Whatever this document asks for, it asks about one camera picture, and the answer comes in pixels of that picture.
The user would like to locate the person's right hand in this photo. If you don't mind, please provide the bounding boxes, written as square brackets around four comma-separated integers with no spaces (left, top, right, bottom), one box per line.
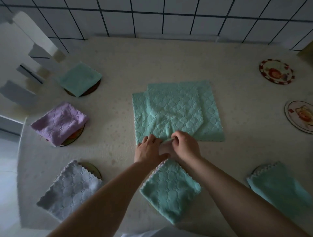
[171,131,201,164]

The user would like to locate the person's left hand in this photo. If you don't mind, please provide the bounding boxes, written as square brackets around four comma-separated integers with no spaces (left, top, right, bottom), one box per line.
[134,134,171,169]

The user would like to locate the green cloth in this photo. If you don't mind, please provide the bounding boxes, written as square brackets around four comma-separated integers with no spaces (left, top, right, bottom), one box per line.
[58,62,103,98]
[140,158,202,225]
[246,161,313,218]
[180,80,225,142]
[132,83,205,145]

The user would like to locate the green character round coaster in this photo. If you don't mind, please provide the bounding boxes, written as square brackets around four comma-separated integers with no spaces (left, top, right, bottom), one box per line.
[79,162,102,180]

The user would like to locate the brown cartoon coaster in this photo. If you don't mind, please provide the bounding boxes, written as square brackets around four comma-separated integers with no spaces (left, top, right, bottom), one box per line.
[64,78,101,97]

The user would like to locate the grey cloth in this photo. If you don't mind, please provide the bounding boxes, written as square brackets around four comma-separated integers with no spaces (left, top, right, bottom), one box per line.
[37,160,103,222]

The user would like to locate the red rimmed small coaster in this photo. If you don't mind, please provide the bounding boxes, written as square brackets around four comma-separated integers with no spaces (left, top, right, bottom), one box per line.
[259,58,295,85]

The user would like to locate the white cartoon coaster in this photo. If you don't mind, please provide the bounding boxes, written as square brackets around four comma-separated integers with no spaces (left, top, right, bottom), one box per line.
[284,100,313,134]

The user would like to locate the person's left forearm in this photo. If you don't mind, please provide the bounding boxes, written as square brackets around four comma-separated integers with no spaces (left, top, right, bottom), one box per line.
[46,159,169,237]

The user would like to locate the person's right forearm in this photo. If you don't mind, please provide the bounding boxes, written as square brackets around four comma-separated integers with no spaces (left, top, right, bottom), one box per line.
[181,156,308,237]

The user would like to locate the person's white shirt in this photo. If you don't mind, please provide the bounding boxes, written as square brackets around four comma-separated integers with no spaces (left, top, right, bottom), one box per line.
[120,227,208,237]

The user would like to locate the cream speckled tablecloth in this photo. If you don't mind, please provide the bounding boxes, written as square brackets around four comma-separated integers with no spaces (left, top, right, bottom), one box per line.
[17,36,313,237]

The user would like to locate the white cabinet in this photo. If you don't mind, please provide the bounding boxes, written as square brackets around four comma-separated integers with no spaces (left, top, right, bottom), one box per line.
[0,115,26,142]

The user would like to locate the white slatted chair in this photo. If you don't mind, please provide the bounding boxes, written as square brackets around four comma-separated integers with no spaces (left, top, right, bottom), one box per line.
[0,11,67,110]

